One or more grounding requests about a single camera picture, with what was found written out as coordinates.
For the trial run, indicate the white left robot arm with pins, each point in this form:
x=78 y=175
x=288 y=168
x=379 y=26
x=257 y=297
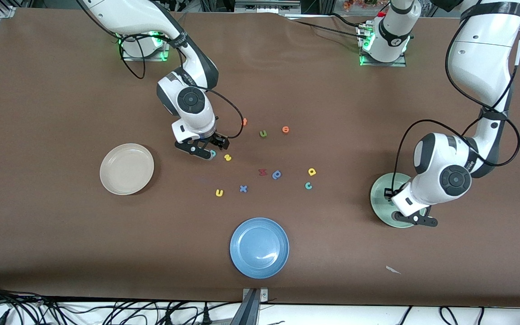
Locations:
x=476 y=58

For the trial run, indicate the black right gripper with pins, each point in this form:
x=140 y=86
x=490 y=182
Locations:
x=215 y=139

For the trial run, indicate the orange artificial flowers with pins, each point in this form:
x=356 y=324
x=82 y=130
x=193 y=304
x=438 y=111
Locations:
x=355 y=4

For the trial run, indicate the brown table cover sheet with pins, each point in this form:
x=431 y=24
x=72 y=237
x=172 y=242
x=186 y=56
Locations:
x=260 y=67

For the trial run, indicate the beige plate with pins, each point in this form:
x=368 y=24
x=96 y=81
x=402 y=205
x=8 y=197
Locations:
x=127 y=169

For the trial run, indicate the blue plate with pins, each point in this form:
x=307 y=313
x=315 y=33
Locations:
x=259 y=247

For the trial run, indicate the metal camera post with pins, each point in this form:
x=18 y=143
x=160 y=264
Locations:
x=248 y=311

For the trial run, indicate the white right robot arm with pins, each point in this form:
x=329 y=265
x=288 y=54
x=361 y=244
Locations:
x=129 y=13

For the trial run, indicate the white paper scrap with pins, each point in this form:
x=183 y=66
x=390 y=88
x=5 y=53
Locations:
x=393 y=270

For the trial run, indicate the light green plate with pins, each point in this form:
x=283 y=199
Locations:
x=379 y=198

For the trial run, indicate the grey metal box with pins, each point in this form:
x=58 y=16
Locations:
x=266 y=6

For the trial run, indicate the blue foam letter a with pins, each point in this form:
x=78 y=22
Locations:
x=274 y=175

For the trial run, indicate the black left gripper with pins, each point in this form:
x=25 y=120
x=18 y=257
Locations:
x=389 y=192

